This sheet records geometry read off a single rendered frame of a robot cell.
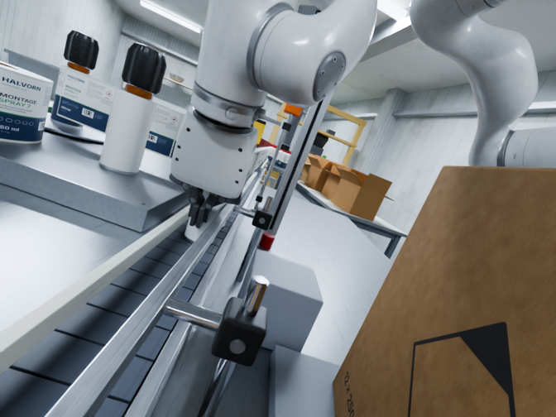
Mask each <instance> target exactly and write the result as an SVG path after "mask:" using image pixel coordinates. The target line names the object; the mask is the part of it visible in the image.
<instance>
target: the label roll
mask: <svg viewBox="0 0 556 417"><path fill-rule="evenodd" d="M53 83H54V82H53V81H51V80H49V79H47V78H44V77H42V76H40V75H38V74H34V73H32V72H30V71H27V70H25V69H21V68H18V67H16V66H14V65H10V64H8V63H5V62H2V61H0V141H9V142H16V143H39V142H41V141H42V137H43V132H44V128H45V124H46V116H47V112H48V107H49V103H50V96H51V91H52V87H53Z"/></svg>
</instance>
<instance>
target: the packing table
mask: <svg viewBox="0 0 556 417"><path fill-rule="evenodd" d="M282 175H283V174H281V173H280V174H279V176H278V179H277V181H276V185H275V187H274V189H276V190H277V189H278V186H279V184H280V180H281V178H282ZM295 188H296V189H297V190H298V191H299V192H300V193H301V194H302V195H304V196H305V197H306V198H307V199H308V200H310V201H311V203H312V204H315V205H318V206H319V207H322V208H325V209H328V210H330V211H333V212H335V213H339V214H341V215H343V216H346V217H348V218H349V219H350V220H351V221H352V222H353V223H354V224H355V225H356V226H357V227H358V228H360V229H363V230H366V231H368V232H373V233H375V234H378V235H381V236H383V237H388V238H390V239H391V240H390V242H389V244H388V246H387V248H386V250H385V252H384V254H385V255H386V256H387V257H388V258H389V259H391V256H392V254H393V252H394V250H395V248H396V246H397V245H398V243H399V241H400V239H401V237H405V238H407V236H408V234H406V233H404V232H402V231H401V230H400V229H398V228H396V227H394V226H392V225H390V224H389V223H387V222H386V221H384V220H382V219H381V218H378V217H377V216H375V218H374V220H373V222H372V221H370V220H367V219H365V218H360V217H358V216H355V215H352V214H350V213H347V212H346V211H344V210H343V209H341V208H339V207H338V206H337V205H335V204H333V203H332V202H331V201H332V200H331V199H329V198H327V197H326V196H324V195H323V194H321V192H318V191H317V190H314V189H311V188H310V187H309V186H308V185H306V184H304V182H303V181H302V180H298V182H297V184H296V186H295Z"/></svg>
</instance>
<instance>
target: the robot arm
mask: <svg viewBox="0 0 556 417"><path fill-rule="evenodd" d="M310 1H311V2H312V3H313V4H314V5H315V6H316V7H317V8H318V9H319V10H320V11H321V12H320V13H318V14H315V15H303V14H300V13H298V12H296V11H295V7H296V4H297V2H298V0H209V1H208V10H207V15H206V19H205V24H204V33H203V37H202V42H201V46H200V52H199V60H198V65H197V70H196V75H195V79H194V87H193V92H192V97H191V101H190V102H191V104H192V106H191V107H190V108H189V109H188V111H187V113H186V114H185V118H184V121H183V122H182V125H181V128H180V132H179V135H178V137H177V140H176V143H175V149H174V152H173V156H172V160H171V165H170V175H169V179H170V180H171V181H173V182H175V183H176V184H178V185H179V186H182V188H183V189H184V191H185V193H186V194H187V195H188V196H189V202H190V208H189V214H188V217H191V219H190V223H189V225H190V226H192V227H193V226H194V225H195V227H196V228H198V229H200V227H201V226H202V224H203V223H207V222H208V220H209V218H210V215H211V212H212V209H213V207H215V206H218V205H220V204H224V203H227V204H236V205H239V204H240V203H241V201H242V188H243V187H244V186H245V184H246V182H247V178H248V176H249V172H250V169H251V166H252V161H253V157H254V154H255V150H256V142H257V135H258V130H257V128H256V127H254V126H253V122H254V121H256V120H257V119H258V118H259V119H261V120H263V118H264V117H265V115H266V110H265V109H264V108H263V106H264V104H265V101H266V96H267V94H268V93H269V94H271V95H272V96H274V97H276V98H278V99H279V100H281V101H283V102H285V103H288V104H290V105H292V106H295V107H299V108H307V107H311V106H313V105H315V104H316V103H319V102H320V101H322V100H323V99H324V98H326V97H327V96H328V95H329V94H330V93H331V92H332V91H333V90H335V88H336V87H337V86H338V85H339V84H340V83H341V82H342V81H343V80H344V79H345V78H346V77H347V76H348V75H349V74H350V73H351V71H352V70H353V69H354V68H355V67H356V66H357V64H358V63H359V61H360V60H361V59H362V57H363V56H364V54H365V53H366V51H367V48H368V46H369V44H370V42H371V38H372V34H373V32H374V27H375V24H376V13H377V2H378V0H310ZM510 1H512V0H411V3H410V24H411V26H412V28H413V30H414V32H415V34H416V35H417V37H418V38H419V39H420V40H421V41H422V42H423V43H424V44H426V45H427V46H428V47H430V48H432V49H433V50H436V51H437V52H440V53H441V54H443V55H446V56H447V57H449V58H450V59H452V60H454V61H455V62H457V63H458V64H459V65H460V66H461V67H462V68H463V70H464V71H465V73H466V75H467V78H468V81H469V83H470V85H471V88H472V92H473V95H474V98H475V100H476V104H477V130H476V134H475V137H474V139H473V142H472V145H471V148H470V151H469V154H468V165H469V166H500V167H531V168H556V127H541V128H532V129H524V130H511V129H510V128H508V126H509V125H510V124H512V123H513V122H514V121H515V120H517V119H518V118H519V117H521V116H522V115H523V114H524V113H525V112H526V111H527V110H528V108H529V107H530V106H531V104H532V102H534V99H535V97H536V94H537V91H538V74H537V69H536V64H535V61H534V54H533V51H532V48H531V46H530V43H529V42H528V41H527V39H526V38H525V37H524V36H522V35H521V34H520V33H518V32H516V31H511V30H508V29H505V28H501V27H498V26H493V25H491V24H489V23H487V22H484V21H483V20H482V19H481V18H480V17H479V16H478V15H480V14H482V13H484V12H487V11H489V10H491V9H493V8H495V7H499V6H500V5H503V4H505V3H507V2H510ZM204 190H206V191H208V192H210V193H209V195H208V197H207V198H206V199H205V198H204V196H203V192H204Z"/></svg>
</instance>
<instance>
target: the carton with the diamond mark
mask: <svg viewBox="0 0 556 417"><path fill-rule="evenodd" d="M333 399H334V410H335V417H556V168H531V167H500V166H469V165H444V166H443V167H442V169H441V171H440V172H439V175H438V177H437V179H436V180H435V182H434V185H433V187H432V189H431V190H430V192H429V195H428V196H427V198H426V200H425V201H424V204H423V206H422V208H421V210H420V211H419V214H418V216H417V218H416V220H415V222H414V224H413V226H412V228H411V229H410V232H409V234H408V236H407V238H406V239H405V241H404V243H403V245H402V247H401V249H400V251H399V253H398V255H397V257H396V259H395V261H394V263H393V265H392V267H391V269H390V271H389V273H388V275H387V277H386V279H385V281H384V283H383V284H382V286H381V288H380V290H379V292H378V294H377V296H376V298H375V300H374V302H373V304H372V306H371V308H370V310H369V312H368V314H367V316H366V318H365V320H364V322H363V324H362V326H361V327H360V329H359V331H358V333H357V336H356V337H355V339H354V341H353V343H352V346H351V347H350V349H349V351H348V353H347V356H346V357H345V359H344V361H343V364H342V365H341V367H340V369H339V371H338V373H337V375H336V376H335V378H334V380H333Z"/></svg>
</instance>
